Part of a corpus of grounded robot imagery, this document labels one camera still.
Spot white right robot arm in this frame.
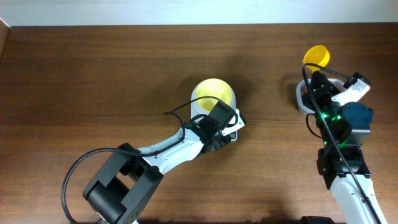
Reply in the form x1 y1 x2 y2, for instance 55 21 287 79
303 71 386 223

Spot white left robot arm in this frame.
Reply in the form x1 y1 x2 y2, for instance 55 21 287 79
83 102 246 224

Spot clear container of red beans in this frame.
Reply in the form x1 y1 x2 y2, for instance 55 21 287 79
296 78 346 114

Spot white digital kitchen scale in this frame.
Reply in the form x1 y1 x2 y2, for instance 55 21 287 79
190 78 238 141

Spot orange plastic measuring scoop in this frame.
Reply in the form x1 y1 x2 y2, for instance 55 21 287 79
302 45 330 67

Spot yellow plastic bowl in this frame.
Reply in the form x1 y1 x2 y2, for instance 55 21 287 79
193 78 234 111

